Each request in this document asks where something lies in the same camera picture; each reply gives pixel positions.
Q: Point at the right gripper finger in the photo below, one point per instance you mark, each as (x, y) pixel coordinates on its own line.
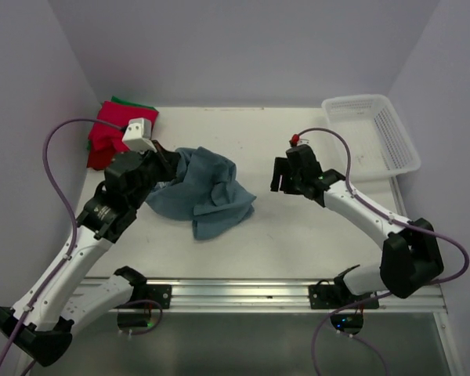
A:
(279, 172)
(287, 185)

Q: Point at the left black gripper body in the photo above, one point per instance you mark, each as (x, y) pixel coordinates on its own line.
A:
(153, 169)

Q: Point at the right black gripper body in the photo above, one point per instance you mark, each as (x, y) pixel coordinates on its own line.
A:
(298, 180)

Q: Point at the blue-grey t shirt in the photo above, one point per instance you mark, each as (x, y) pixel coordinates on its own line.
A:
(205, 192)

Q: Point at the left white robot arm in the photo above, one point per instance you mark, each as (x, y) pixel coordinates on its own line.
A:
(43, 322)

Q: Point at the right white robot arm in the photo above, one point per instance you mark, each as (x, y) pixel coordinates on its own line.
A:
(410, 254)

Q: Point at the red folded t shirt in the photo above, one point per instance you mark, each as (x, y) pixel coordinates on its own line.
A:
(100, 160)

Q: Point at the white plastic basket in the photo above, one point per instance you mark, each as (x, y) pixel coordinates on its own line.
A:
(378, 141)

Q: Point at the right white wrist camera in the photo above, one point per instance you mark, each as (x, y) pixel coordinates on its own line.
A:
(297, 140)

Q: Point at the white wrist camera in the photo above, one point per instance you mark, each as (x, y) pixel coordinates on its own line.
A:
(297, 140)
(138, 135)

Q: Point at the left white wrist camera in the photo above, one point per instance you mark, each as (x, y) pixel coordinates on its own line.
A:
(138, 135)

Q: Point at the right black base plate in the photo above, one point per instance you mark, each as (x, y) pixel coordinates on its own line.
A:
(327, 295)

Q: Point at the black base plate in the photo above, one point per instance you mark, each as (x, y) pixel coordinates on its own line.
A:
(159, 293)
(327, 295)

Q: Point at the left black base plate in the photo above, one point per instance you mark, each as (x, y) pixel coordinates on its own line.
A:
(159, 293)

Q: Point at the aluminium mounting rail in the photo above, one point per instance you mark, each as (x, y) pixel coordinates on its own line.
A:
(275, 296)

